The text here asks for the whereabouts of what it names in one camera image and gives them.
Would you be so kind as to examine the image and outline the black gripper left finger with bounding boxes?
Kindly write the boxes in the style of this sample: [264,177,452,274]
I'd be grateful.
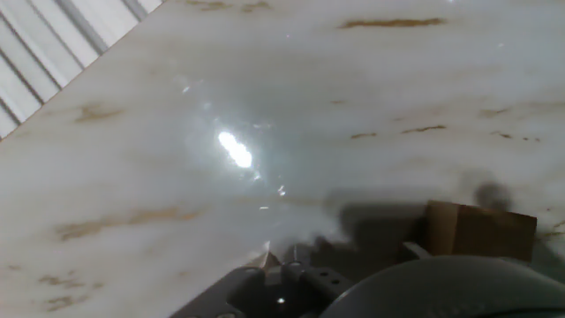
[169,245,354,318]

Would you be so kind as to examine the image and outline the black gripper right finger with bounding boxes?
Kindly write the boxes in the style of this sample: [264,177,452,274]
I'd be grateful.
[400,240,433,262]

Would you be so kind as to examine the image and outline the marble pattern board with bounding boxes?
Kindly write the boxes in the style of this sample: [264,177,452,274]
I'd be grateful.
[0,0,565,318]

